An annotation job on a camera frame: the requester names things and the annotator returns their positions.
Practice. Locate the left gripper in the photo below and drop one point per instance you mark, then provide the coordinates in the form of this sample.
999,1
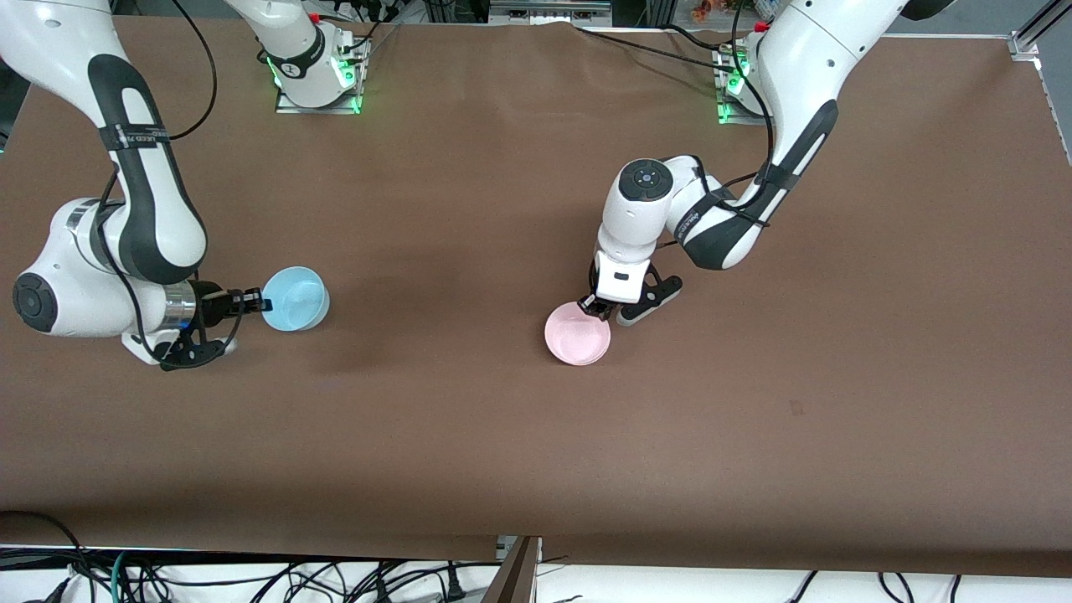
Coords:
597,305

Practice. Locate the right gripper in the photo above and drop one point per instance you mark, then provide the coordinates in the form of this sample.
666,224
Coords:
214,304

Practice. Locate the pink bowl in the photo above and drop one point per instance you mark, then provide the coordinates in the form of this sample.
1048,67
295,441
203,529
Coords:
578,335

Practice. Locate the blue bowl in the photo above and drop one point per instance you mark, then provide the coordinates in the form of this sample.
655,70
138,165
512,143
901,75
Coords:
295,300

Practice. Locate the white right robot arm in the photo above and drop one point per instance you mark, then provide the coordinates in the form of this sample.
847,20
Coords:
75,285

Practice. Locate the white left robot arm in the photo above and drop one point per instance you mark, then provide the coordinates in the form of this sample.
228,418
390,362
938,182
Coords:
804,75

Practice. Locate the brown table cover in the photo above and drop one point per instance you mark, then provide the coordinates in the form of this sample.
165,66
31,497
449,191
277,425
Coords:
502,461

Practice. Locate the gray device with ports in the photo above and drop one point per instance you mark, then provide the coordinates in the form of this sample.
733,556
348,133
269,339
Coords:
548,10

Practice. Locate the orange background item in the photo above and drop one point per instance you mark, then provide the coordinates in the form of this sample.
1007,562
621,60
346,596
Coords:
712,8

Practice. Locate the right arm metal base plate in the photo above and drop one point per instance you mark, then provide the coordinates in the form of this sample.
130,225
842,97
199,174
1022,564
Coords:
289,107

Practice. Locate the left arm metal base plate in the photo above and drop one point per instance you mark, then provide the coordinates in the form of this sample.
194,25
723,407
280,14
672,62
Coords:
727,117

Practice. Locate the brown support post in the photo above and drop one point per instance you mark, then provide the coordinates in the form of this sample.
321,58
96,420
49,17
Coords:
519,578

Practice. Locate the aluminium frame profile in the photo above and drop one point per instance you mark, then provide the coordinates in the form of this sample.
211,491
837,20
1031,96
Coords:
660,12

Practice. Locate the aluminium frame corner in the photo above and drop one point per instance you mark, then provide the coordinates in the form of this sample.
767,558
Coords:
1024,46

